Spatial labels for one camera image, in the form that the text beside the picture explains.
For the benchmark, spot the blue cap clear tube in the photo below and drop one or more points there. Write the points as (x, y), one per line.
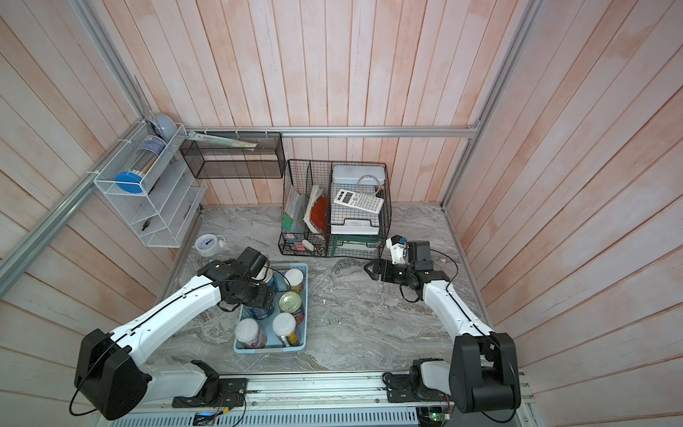
(130, 178)

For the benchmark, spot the light blue plastic basket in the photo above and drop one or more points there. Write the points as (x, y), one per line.
(273, 343)

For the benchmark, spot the white lid small tan can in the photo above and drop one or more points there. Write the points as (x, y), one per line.
(295, 280)

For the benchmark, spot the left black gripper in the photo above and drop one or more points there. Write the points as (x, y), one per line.
(263, 300)

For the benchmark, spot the red notebook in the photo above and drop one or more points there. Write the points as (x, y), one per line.
(318, 215)

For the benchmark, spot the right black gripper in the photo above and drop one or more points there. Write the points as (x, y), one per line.
(381, 264)

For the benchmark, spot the white calculator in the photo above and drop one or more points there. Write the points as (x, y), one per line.
(359, 201)

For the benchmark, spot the white storage box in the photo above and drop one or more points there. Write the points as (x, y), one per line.
(353, 176)

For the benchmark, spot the black wire desk organizer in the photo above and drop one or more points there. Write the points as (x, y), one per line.
(304, 182)

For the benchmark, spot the white wire wall shelf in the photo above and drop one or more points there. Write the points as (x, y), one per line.
(162, 214)

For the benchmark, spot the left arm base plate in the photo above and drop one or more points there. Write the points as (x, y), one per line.
(228, 392)

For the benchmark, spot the dark blue pull tab can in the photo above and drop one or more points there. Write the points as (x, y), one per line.
(261, 313)

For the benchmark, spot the white alarm clock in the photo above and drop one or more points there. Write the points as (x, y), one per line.
(209, 245)

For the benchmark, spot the green folder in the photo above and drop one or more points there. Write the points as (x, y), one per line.
(356, 242)

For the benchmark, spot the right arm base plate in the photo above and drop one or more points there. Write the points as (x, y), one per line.
(405, 389)

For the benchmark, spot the pale green ruler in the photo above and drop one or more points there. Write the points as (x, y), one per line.
(221, 141)

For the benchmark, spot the white lid red label can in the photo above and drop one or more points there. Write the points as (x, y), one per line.
(250, 335)

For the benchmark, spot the aluminium rail frame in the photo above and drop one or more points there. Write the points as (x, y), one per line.
(329, 399)

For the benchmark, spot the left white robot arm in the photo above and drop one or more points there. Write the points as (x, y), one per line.
(112, 373)

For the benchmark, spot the black mesh wall basket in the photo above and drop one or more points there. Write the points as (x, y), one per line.
(211, 161)

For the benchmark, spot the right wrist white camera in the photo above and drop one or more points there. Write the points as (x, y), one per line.
(398, 246)

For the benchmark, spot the white lid yellow label can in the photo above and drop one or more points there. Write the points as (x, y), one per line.
(286, 329)

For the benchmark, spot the blue yellow pull tab can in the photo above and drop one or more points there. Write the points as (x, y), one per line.
(266, 276)

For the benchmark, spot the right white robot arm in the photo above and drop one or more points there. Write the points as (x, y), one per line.
(482, 375)

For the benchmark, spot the white eraser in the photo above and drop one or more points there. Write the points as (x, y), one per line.
(308, 245)

